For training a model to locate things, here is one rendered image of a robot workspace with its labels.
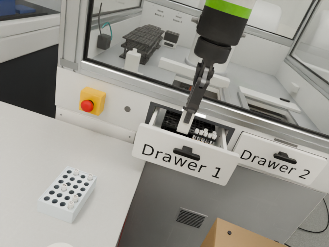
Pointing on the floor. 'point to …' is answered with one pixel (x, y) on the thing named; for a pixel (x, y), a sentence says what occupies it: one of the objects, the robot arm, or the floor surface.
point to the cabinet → (203, 199)
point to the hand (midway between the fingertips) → (186, 120)
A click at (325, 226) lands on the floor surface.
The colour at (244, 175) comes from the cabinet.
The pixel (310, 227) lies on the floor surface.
